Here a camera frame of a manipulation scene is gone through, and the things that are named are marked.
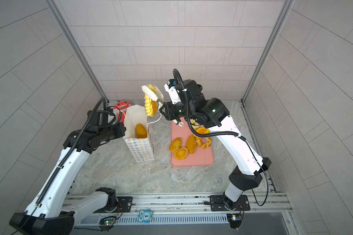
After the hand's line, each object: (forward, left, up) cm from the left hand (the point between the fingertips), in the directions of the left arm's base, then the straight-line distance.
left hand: (130, 126), depth 72 cm
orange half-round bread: (+11, -39, -22) cm, 47 cm away
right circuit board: (-36, -51, -24) cm, 67 cm away
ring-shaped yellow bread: (+12, -34, -19) cm, 41 cm away
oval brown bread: (+2, -31, -22) cm, 38 cm away
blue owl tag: (-35, -9, -22) cm, 42 cm away
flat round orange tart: (-5, -25, -21) cm, 33 cm away
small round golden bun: (0, -22, -20) cm, 30 cm away
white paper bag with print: (-8, -6, -7) cm, 13 cm away
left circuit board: (-37, +6, -20) cm, 43 cm away
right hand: (-2, -18, +15) cm, 23 cm away
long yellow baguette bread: (+8, 0, -18) cm, 19 cm away
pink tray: (+13, -24, -23) cm, 36 cm away
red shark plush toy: (+27, +17, -16) cm, 36 cm away
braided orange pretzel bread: (+3, -39, -23) cm, 46 cm away
